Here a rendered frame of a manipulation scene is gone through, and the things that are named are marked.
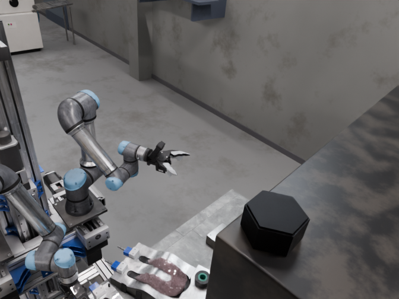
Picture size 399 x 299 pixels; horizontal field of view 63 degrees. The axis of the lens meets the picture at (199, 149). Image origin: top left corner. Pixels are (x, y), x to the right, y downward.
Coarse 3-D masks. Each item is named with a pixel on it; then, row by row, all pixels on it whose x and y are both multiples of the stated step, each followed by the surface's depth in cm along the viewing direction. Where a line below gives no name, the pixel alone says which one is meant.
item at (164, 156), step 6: (150, 150) 161; (144, 156) 159; (156, 156) 157; (162, 156) 158; (168, 156) 158; (150, 162) 162; (156, 162) 158; (168, 162) 161; (156, 168) 160; (162, 168) 160
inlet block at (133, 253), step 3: (123, 249) 184; (126, 249) 183; (129, 249) 183; (132, 249) 182; (135, 249) 182; (138, 249) 182; (123, 252) 182; (126, 252) 181; (129, 252) 180; (132, 252) 180; (135, 252) 180; (138, 252) 182; (126, 255) 182; (129, 255) 180; (132, 255) 178; (135, 255) 180; (132, 258) 180
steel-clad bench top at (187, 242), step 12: (228, 192) 239; (216, 204) 228; (228, 204) 229; (240, 204) 230; (204, 216) 218; (216, 216) 219; (228, 216) 220; (180, 228) 207; (192, 228) 208; (204, 228) 209; (168, 240) 199; (180, 240) 200; (192, 240) 200; (204, 240) 201; (180, 252) 193; (192, 252) 193; (204, 252) 194; (192, 264) 186; (204, 264) 187; (120, 288) 171
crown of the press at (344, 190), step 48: (384, 96) 103; (336, 144) 77; (384, 144) 78; (288, 192) 61; (336, 192) 62; (384, 192) 63; (240, 240) 51; (288, 240) 47; (336, 240) 52; (384, 240) 53; (240, 288) 52; (288, 288) 45; (336, 288) 45; (384, 288) 46
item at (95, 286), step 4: (88, 280) 163; (92, 284) 160; (96, 284) 160; (92, 288) 158; (96, 288) 157; (100, 288) 157; (92, 292) 158; (96, 292) 156; (100, 292) 156; (104, 292) 158; (96, 296) 154; (100, 296) 157
